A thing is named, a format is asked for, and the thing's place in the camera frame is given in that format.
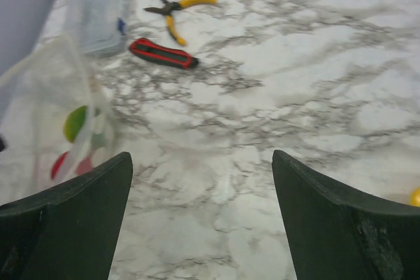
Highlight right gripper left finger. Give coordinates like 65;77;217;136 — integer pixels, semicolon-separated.
1;152;133;280

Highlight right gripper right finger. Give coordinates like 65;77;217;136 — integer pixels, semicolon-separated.
272;150;420;280

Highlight yellow green toy lemon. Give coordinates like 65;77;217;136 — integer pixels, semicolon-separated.
63;106;87;143

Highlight clear zip top bag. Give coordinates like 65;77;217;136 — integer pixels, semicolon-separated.
1;34;116;203

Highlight yellow plastic tray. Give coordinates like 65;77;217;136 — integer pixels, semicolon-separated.
409;187;420;207

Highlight clear plastic parts box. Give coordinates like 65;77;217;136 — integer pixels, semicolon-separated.
64;0;130;56

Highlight yellow handled pliers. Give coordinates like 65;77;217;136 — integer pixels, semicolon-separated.
143;0;218;47

